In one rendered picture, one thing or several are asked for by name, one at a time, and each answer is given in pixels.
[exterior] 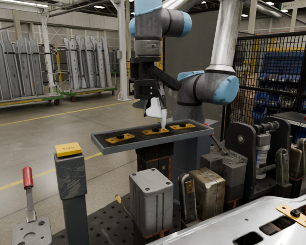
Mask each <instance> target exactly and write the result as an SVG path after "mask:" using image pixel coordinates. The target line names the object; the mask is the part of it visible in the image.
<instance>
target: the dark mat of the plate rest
mask: <svg viewBox="0 0 306 245"><path fill-rule="evenodd" d="M180 123H185V124H192V125H194V126H195V127H194V128H186V129H179V130H173V129H171V128H170V126H174V125H179V124H180ZM156 127H157V128H158V129H160V128H162V127H161V125H157V126H150V127H144V128H138V129H131V130H125V131H118V132H112V133H105V134H99V135H94V137H95V138H96V139H97V140H98V141H99V143H100V144H101V145H102V146H103V147H104V148H106V147H112V146H118V145H123V144H129V143H134V142H139V141H145V140H152V139H157V138H162V137H168V136H174V135H179V134H184V133H190V132H195V131H201V130H206V129H208V128H205V127H203V126H200V125H198V124H195V123H193V122H190V121H185V122H176V123H169V124H166V125H165V129H167V130H169V132H167V133H160V134H153V135H144V134H143V133H142V132H141V131H145V130H152V128H156ZM127 133H128V134H131V135H134V136H135V137H134V138H131V139H128V140H124V141H121V142H117V143H114V144H111V143H108V142H106V141H105V140H106V139H109V138H113V137H116V136H117V135H118V134H127Z"/></svg>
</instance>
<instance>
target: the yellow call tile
mask: <svg viewBox="0 0 306 245"><path fill-rule="evenodd" d="M55 151H56V154H57V157H63V156H71V155H74V154H79V153H81V152H82V150H81V148H80V146H79V144H78V143H77V142H74V143H67V144H61V145H56V146H55Z"/></svg>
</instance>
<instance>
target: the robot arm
mask: <svg viewBox="0 0 306 245"><path fill-rule="evenodd" d="M204 1H206V0H165V1H163V2H162V0H135V13H134V16H135V17H134V18H133V19H131V21H130V23H129V31H130V34H131V36H132V37H133V38H135V52H136V55H137V57H136V58H130V78H129V96H131V95H134V98H135V99H140V100H138V101H136V102H134V103H133V104H132V106H133V107H135V108H141V109H143V117H146V116H149V117H153V118H159V119H160V123H161V127H162V129H165V125H166V117H167V111H166V109H167V106H166V96H165V92H164V90H163V84H164V85H166V86H167V88H169V89H170V90H173V91H177V105H176V109H175V111H174V114H173V117H172V121H178V120H185V119H190V120H193V121H196V122H198V123H201V124H204V123H205V115H204V111H203V107H202V104H203V102H205V103H211V104H216V105H228V104H230V103H231V102H232V101H233V100H234V99H235V97H236V95H237V93H238V89H239V80H238V78H237V77H235V71H234V70H233V68H232V66H233V61H234V55H235V50H236V44H237V38H238V32H239V26H240V20H241V15H242V9H243V4H244V3H245V2H246V1H247V0H219V2H220V9H219V15H218V21H217V27H216V33H215V39H214V45H213V51H212V57H211V63H210V66H209V67H208V68H206V69H205V73H204V71H203V70H201V71H190V72H182V73H179V74H178V79H177V80H176V79H175V78H172V77H171V76H169V75H168V74H166V73H165V72H164V71H162V70H161V69H159V68H158V67H157V66H155V65H154V62H160V61H161V57H159V56H160V55H161V54H162V38H163V37H176V38H179V37H185V36H186V35H188V33H189V32H190V30H191V26H192V21H191V17H190V15H189V14H188V13H185V12H186V11H187V10H189V9H190V8H191V7H193V6H194V5H196V4H201V3H203V2H204ZM130 83H134V84H133V88H134V89H132V92H131V90H130ZM162 83H163V84H162Z"/></svg>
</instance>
